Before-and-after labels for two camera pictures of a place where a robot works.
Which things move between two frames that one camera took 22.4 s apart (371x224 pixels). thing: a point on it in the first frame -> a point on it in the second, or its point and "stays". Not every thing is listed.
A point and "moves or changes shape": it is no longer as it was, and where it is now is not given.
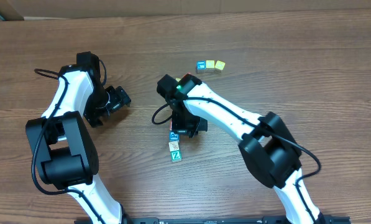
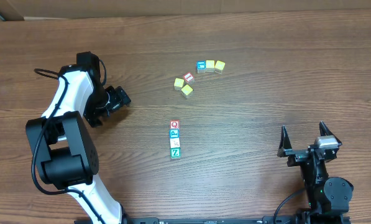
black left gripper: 119,97 stays
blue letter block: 201,66 stays
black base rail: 217,219 stays
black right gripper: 179,127 -> 296,154
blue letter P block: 173,136 stays
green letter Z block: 176,155 moves or changes shape
